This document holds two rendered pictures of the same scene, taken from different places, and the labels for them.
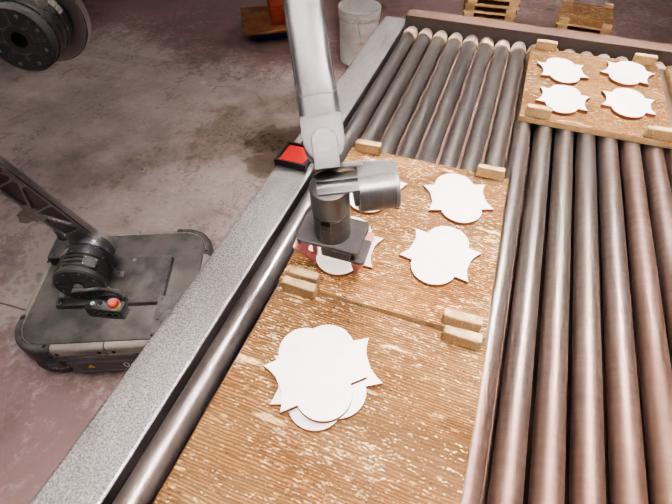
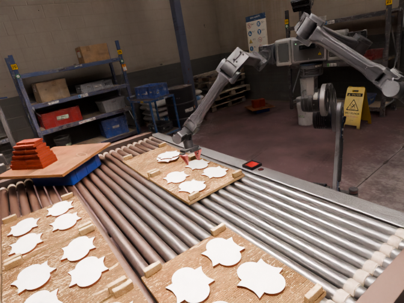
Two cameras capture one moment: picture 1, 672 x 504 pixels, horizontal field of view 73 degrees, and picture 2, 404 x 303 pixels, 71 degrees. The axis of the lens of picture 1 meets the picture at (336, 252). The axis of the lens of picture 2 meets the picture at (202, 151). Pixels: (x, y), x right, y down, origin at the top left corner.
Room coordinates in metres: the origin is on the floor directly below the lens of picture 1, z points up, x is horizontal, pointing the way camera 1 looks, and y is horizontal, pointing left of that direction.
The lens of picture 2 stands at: (1.52, -1.18, 1.58)
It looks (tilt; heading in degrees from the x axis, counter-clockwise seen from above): 21 degrees down; 128
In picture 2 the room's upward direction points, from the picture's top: 10 degrees counter-clockwise
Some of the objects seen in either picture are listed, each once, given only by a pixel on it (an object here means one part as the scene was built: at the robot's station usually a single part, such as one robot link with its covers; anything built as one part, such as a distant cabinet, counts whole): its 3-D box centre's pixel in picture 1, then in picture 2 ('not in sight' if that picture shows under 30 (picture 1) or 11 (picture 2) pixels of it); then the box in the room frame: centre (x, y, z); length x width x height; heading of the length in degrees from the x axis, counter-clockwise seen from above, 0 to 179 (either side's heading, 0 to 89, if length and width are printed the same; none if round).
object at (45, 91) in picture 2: not in sight; (50, 90); (-3.68, 1.45, 1.26); 0.49 x 0.38 x 0.34; 79
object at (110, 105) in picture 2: not in sight; (110, 104); (-3.34, 2.37, 0.76); 0.50 x 0.36 x 0.24; 79
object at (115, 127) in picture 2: not in sight; (112, 125); (-3.40, 2.31, 0.32); 0.50 x 0.41 x 0.37; 69
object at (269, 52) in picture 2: not in sight; (264, 56); (0.78, 0.55, 1.45); 0.09 x 0.08 x 0.12; 3
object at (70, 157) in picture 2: not in sight; (58, 159); (-0.33, -0.35, 1.03); 0.50 x 0.50 x 0.02; 20
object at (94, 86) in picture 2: not in sight; (94, 86); (-3.40, 2.15, 1.16); 0.60 x 0.40 x 0.15; 76
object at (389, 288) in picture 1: (405, 226); (194, 177); (0.62, -0.13, 0.93); 0.41 x 0.35 x 0.02; 161
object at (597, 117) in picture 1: (594, 86); (224, 282); (1.13, -0.69, 0.94); 0.41 x 0.35 x 0.04; 160
